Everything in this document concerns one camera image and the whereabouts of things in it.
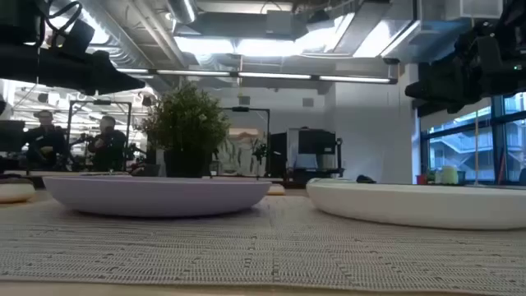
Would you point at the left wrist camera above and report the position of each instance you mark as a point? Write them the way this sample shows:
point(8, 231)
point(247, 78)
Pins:
point(78, 37)

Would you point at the long ceiling light rail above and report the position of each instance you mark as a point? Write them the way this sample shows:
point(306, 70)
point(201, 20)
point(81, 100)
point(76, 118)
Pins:
point(271, 75)

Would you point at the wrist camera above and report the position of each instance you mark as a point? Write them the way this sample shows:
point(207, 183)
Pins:
point(476, 41)
point(78, 37)

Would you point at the white plate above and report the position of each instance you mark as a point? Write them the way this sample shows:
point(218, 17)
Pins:
point(411, 207)

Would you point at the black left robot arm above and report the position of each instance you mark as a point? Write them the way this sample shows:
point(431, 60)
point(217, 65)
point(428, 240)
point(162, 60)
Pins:
point(16, 61)

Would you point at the person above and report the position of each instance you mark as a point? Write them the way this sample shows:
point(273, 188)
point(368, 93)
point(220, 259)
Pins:
point(107, 146)
point(45, 140)

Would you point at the black monitor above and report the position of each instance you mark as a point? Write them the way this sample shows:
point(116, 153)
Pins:
point(11, 135)

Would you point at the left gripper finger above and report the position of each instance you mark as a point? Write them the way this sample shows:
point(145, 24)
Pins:
point(113, 67)
point(119, 87)

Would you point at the small red pot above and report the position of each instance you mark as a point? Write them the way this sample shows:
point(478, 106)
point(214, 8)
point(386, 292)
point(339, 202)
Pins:
point(421, 179)

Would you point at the black monitor cart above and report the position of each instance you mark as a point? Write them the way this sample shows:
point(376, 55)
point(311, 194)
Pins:
point(316, 148)

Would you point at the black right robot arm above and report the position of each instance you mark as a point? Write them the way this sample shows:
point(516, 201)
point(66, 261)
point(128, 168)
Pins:
point(513, 20)

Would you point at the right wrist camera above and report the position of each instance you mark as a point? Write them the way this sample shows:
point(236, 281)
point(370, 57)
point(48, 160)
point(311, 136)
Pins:
point(476, 41)

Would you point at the purple plate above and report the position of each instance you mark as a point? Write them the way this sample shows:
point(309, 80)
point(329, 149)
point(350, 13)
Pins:
point(156, 197)

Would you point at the grey woven placemat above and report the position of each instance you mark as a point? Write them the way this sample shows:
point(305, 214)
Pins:
point(263, 251)

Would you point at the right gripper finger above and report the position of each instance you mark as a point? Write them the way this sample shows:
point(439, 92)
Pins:
point(444, 82)
point(437, 109)

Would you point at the leaf pattern wall picture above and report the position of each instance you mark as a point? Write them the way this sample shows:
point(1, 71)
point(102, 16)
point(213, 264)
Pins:
point(240, 156)

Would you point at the grey wall vent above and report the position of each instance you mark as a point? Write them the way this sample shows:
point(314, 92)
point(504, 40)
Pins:
point(244, 100)
point(307, 102)

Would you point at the green potted plant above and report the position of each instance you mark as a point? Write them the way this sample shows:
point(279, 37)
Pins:
point(185, 123)

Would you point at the black window frame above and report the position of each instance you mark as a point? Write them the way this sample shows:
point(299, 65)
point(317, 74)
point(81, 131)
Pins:
point(497, 119)

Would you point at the pale green cup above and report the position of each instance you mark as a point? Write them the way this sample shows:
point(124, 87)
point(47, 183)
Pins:
point(449, 175)

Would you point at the small chocolate donut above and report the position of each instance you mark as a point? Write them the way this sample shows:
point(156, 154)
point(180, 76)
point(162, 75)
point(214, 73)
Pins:
point(14, 191)

